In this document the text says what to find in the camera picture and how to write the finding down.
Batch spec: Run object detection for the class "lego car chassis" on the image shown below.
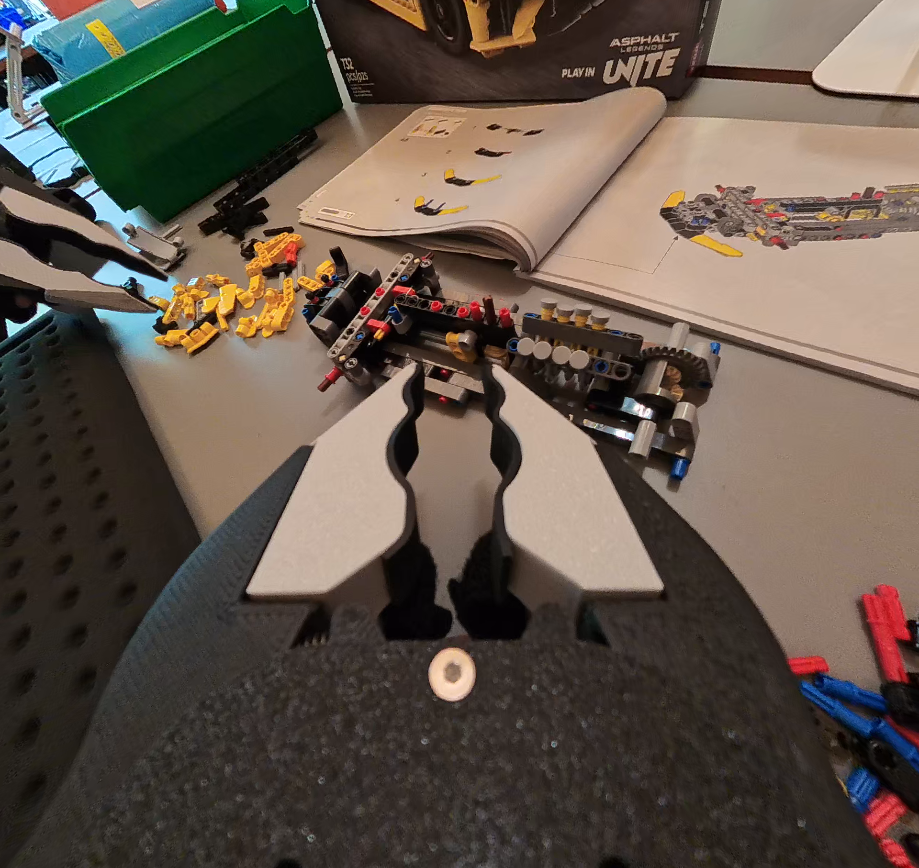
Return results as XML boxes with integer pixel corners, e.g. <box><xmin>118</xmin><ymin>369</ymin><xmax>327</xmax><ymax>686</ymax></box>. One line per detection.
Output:
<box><xmin>303</xmin><ymin>251</ymin><xmax>722</xmax><ymax>483</ymax></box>

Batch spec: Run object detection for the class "black lego frame piece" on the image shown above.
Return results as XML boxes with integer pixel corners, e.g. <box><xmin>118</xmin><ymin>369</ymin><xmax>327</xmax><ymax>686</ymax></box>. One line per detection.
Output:
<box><xmin>197</xmin><ymin>129</ymin><xmax>319</xmax><ymax>241</ymax></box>

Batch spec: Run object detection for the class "grey lego piece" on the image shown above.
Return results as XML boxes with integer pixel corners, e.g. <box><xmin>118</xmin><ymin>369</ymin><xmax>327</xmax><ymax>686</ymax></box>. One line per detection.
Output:
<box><xmin>121</xmin><ymin>222</ymin><xmax>189</xmax><ymax>271</ymax></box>

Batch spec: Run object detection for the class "pile of small lego pins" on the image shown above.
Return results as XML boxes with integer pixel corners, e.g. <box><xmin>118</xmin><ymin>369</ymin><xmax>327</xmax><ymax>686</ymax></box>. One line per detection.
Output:
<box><xmin>786</xmin><ymin>583</ymin><xmax>919</xmax><ymax>868</ymax></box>

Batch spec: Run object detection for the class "light blue wrapped package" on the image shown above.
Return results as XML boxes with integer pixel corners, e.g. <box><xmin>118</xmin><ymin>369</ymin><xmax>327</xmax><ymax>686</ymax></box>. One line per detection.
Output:
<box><xmin>31</xmin><ymin>0</ymin><xmax>222</xmax><ymax>84</ymax></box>

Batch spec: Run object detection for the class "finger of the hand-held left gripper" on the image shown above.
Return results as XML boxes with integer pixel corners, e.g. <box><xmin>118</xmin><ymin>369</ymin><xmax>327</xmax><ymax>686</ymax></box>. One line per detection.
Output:
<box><xmin>0</xmin><ymin>186</ymin><xmax>171</xmax><ymax>282</ymax></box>
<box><xmin>0</xmin><ymin>240</ymin><xmax>160</xmax><ymax>315</ymax></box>

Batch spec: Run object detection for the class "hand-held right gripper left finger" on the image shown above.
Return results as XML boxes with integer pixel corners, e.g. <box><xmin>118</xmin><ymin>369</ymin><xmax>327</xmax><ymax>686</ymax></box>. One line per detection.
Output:
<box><xmin>244</xmin><ymin>363</ymin><xmax>455</xmax><ymax>641</ymax></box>

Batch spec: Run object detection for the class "white stand base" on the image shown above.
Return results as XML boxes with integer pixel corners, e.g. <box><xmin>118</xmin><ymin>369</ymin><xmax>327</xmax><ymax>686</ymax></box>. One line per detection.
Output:
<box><xmin>811</xmin><ymin>0</ymin><xmax>919</xmax><ymax>101</ymax></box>

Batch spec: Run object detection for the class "green plastic bin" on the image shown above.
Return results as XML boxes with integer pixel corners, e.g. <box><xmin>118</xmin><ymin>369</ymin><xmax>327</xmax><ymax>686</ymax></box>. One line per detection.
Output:
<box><xmin>39</xmin><ymin>0</ymin><xmax>346</xmax><ymax>213</ymax></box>

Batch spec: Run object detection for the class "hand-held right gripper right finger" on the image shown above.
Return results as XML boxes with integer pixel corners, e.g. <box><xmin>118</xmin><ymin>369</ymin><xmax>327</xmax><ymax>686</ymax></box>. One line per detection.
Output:
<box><xmin>447</xmin><ymin>363</ymin><xmax>666</xmax><ymax>641</ymax></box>

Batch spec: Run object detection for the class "lego set box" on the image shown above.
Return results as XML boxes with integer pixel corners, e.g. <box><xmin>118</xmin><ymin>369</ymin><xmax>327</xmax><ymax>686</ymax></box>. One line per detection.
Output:
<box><xmin>296</xmin><ymin>0</ymin><xmax>735</xmax><ymax>104</ymax></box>

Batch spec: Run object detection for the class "pile of yellow lego pieces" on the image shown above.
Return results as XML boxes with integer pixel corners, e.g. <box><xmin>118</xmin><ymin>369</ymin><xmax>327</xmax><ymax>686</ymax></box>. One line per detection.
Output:
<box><xmin>149</xmin><ymin>231</ymin><xmax>338</xmax><ymax>356</ymax></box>

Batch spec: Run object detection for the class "white instruction booklet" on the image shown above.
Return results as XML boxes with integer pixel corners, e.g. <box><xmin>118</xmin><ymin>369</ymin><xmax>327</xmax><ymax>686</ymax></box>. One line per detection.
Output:
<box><xmin>296</xmin><ymin>86</ymin><xmax>919</xmax><ymax>397</ymax></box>

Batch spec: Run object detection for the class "white metal bracket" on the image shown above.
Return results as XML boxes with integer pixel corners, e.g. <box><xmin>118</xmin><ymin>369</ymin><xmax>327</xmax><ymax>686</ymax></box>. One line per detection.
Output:
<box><xmin>0</xmin><ymin>20</ymin><xmax>45</xmax><ymax>127</ymax></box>

